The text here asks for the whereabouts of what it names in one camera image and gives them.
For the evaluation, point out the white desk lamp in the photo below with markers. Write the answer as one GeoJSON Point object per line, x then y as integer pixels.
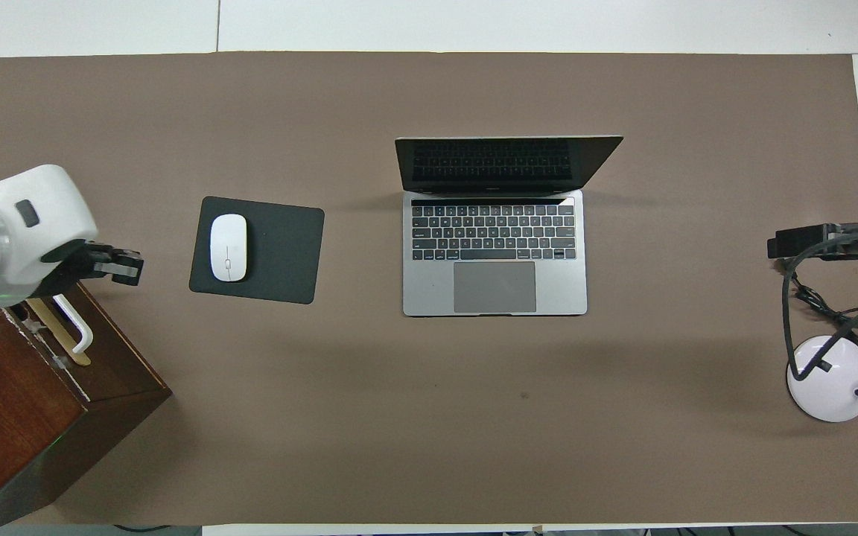
{"type": "Point", "coordinates": [839, 387]}

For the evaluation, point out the white computer mouse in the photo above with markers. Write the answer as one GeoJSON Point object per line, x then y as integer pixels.
{"type": "Point", "coordinates": [229, 248]}

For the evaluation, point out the black mouse pad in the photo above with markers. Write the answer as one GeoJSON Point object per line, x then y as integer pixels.
{"type": "Point", "coordinates": [280, 253]}

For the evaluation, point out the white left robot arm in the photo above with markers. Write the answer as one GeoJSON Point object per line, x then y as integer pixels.
{"type": "Point", "coordinates": [27, 223]}

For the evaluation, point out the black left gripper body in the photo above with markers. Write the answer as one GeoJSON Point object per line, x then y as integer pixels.
{"type": "Point", "coordinates": [71, 268]}

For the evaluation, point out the dark brown wooden box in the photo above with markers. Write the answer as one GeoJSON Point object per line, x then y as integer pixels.
{"type": "Point", "coordinates": [4, 417]}

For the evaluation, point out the silver laptop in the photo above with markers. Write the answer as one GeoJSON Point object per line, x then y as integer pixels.
{"type": "Point", "coordinates": [496, 286]}

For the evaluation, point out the brown table mat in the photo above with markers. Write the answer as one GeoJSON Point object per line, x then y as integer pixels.
{"type": "Point", "coordinates": [429, 112]}

